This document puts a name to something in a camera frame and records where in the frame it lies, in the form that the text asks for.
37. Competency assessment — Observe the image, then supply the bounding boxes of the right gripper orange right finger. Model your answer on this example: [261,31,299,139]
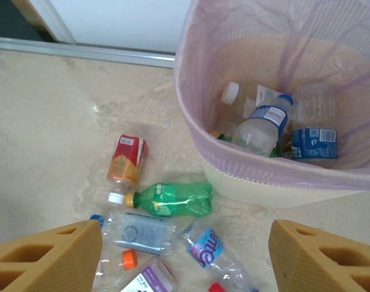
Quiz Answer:
[268,219,370,292]

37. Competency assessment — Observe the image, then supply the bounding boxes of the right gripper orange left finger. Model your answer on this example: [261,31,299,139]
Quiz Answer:
[0,219,103,292]

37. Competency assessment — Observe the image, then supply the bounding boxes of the clear bottle orange cap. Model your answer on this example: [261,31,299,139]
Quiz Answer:
[95,249,139,283]

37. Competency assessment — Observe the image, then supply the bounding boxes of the grey label blue cap bottle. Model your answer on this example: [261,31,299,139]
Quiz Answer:
[89,211,177,257]

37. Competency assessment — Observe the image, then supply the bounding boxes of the purple grape label bottle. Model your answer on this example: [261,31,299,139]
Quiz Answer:
[119,257,180,292]

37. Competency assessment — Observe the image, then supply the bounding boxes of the clear bottle colourful label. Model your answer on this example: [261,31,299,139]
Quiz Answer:
[178,220,259,292]

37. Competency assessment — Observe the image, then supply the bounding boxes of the red orange label bottle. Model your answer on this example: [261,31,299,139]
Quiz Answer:
[106,133,149,204]

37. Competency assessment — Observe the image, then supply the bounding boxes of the blue Pocari Sweat bottle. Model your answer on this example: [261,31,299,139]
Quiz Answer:
[290,127,338,167]

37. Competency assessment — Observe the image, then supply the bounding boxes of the clear bottle blue label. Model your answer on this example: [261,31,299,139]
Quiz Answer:
[232,94,295,158]

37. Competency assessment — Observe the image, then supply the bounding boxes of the clear crushed ribbed bottle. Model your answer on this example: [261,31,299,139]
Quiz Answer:
[291,83,338,130]

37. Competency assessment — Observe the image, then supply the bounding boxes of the clear bottle lime label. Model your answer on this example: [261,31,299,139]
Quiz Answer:
[215,80,283,134]

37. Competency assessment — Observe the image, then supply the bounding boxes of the purple plastic bin liner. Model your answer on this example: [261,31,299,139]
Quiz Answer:
[174,0,370,191]

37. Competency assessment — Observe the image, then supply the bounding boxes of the pink waste basket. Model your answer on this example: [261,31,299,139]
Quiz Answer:
[174,0,370,209]

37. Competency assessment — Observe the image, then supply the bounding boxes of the wooden door frame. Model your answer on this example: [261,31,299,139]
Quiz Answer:
[10,0,76,43]

